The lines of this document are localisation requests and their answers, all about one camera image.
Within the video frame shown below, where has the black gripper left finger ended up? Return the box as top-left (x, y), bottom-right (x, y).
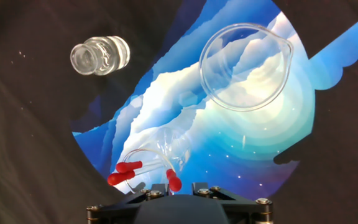
top-left (86, 182), bottom-right (170, 224)

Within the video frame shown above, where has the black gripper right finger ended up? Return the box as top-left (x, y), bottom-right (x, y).
top-left (191, 182), bottom-right (273, 224)

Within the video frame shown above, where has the short glass beaker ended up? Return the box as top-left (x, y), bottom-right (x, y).
top-left (121, 126), bottom-right (193, 195)

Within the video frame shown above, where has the tall clear glass beaker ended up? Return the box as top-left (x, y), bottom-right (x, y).
top-left (198, 22), bottom-right (295, 113)

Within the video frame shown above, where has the black cloth with blue print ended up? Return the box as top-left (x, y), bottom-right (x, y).
top-left (0, 0), bottom-right (358, 224)

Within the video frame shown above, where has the small clear glass vial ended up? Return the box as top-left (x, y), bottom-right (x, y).
top-left (70, 35), bottom-right (131, 77)

